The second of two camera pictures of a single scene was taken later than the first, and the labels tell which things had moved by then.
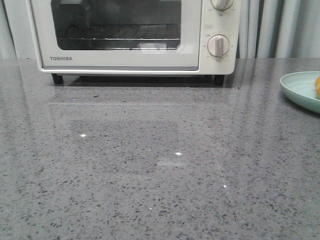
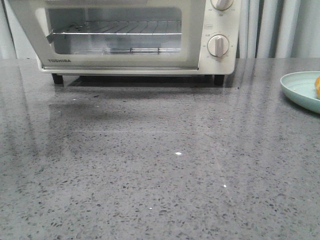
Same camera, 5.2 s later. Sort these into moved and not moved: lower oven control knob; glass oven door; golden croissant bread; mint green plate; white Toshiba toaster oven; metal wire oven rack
Moved: metal wire oven rack; glass oven door
Not moved: white Toshiba toaster oven; golden croissant bread; lower oven control knob; mint green plate
